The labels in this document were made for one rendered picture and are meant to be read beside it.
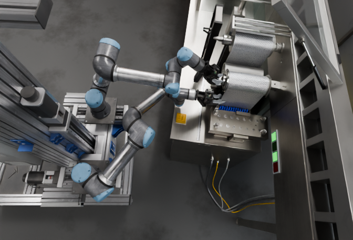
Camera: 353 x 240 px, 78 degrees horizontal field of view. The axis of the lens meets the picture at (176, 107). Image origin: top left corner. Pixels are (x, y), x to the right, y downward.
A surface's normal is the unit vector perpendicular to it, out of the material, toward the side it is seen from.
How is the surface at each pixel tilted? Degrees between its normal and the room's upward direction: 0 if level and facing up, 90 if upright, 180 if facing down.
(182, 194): 0
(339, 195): 90
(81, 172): 7
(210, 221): 0
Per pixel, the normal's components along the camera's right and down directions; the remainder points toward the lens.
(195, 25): 0.07, -0.41
